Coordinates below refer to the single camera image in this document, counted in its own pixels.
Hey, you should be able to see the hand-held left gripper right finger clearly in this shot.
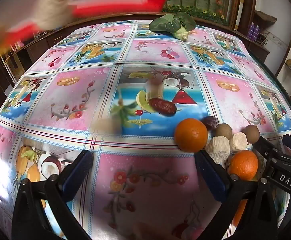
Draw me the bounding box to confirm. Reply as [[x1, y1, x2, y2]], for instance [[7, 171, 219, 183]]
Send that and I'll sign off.
[[195, 150, 278, 240]]

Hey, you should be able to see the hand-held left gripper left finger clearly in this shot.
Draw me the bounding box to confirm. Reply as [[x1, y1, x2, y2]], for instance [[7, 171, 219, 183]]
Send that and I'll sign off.
[[12, 149, 95, 240]]

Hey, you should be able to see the brown longan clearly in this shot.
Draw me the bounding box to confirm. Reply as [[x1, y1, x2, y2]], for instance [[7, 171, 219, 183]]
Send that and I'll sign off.
[[243, 124, 260, 144], [215, 124, 233, 140]]

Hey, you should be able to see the white rough chunk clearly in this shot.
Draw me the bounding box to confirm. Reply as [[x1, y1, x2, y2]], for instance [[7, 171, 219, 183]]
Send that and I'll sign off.
[[205, 135, 231, 165], [229, 132, 248, 152]]

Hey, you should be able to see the orange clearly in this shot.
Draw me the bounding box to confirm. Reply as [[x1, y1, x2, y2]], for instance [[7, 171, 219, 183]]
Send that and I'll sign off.
[[228, 150, 259, 180], [174, 118, 208, 153]]

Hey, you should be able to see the dark purple round fruit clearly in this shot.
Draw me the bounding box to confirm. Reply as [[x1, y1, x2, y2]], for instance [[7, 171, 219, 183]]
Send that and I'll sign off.
[[202, 116, 217, 132]]

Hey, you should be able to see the fruit print tablecloth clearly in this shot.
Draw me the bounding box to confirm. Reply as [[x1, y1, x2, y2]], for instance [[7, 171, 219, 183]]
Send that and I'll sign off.
[[0, 20, 291, 240]]

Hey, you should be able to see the red date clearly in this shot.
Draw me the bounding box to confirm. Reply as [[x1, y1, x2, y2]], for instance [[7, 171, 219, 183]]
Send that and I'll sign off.
[[148, 98, 177, 117]]

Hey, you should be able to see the green bok choy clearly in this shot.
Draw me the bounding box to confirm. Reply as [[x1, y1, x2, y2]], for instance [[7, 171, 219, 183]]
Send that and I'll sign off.
[[148, 12, 197, 42]]

